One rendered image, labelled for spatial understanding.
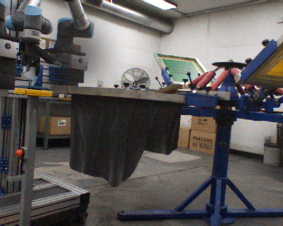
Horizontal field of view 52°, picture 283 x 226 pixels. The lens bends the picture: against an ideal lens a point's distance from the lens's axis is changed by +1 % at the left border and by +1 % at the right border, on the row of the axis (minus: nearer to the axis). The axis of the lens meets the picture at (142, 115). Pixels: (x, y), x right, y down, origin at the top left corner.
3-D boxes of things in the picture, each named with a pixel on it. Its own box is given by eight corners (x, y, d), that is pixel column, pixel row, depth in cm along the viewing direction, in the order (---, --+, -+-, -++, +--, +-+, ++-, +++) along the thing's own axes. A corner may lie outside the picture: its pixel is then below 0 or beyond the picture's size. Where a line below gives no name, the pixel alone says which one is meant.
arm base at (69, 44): (49, 49, 210) (49, 35, 210) (66, 53, 222) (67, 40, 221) (61, 48, 200) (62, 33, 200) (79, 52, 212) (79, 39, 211)
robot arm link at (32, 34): (36, 33, 141) (44, 32, 135) (36, 43, 141) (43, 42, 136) (20, 30, 136) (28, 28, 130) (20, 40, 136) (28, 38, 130)
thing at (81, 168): (114, 189, 135) (121, 97, 133) (64, 168, 167) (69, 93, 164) (119, 188, 137) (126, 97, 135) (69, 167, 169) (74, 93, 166)
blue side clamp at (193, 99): (186, 105, 155) (187, 92, 155) (179, 104, 159) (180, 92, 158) (216, 107, 177) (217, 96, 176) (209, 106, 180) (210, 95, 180)
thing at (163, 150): (118, 187, 136) (125, 97, 134) (113, 185, 139) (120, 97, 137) (178, 175, 169) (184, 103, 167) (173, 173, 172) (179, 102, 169)
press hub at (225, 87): (224, 231, 222) (242, 54, 215) (183, 213, 250) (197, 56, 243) (247, 219, 250) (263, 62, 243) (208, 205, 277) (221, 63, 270)
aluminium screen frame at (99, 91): (117, 96, 122) (117, 87, 122) (49, 91, 163) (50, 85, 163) (214, 105, 178) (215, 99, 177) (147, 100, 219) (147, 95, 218)
